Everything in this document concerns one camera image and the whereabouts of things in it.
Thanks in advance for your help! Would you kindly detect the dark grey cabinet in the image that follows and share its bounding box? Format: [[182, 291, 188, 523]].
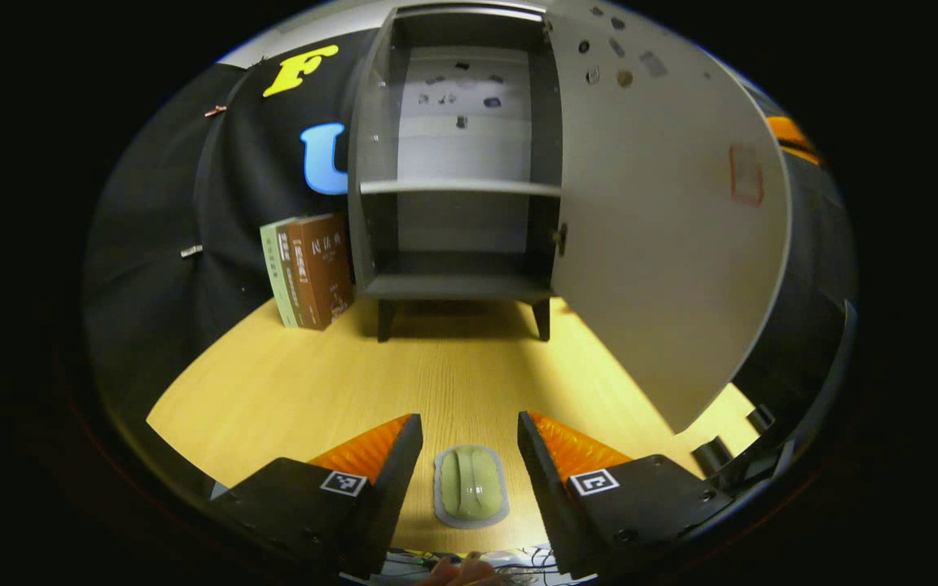
[[347, 4, 568, 343]]

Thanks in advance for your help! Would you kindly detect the green book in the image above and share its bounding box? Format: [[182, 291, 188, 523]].
[[260, 218, 300, 330]]

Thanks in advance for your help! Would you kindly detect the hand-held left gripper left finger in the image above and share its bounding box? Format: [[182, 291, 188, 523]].
[[210, 413, 424, 580]]

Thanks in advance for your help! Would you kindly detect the beige cabinet door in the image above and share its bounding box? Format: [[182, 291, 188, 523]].
[[546, 0, 792, 435]]

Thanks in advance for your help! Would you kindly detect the brown book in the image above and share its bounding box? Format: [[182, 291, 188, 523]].
[[277, 213, 356, 331]]

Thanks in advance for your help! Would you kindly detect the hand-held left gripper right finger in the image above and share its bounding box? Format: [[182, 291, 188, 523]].
[[516, 411, 735, 580]]

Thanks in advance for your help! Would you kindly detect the black backdrop cloth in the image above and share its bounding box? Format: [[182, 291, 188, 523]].
[[82, 28, 858, 489]]

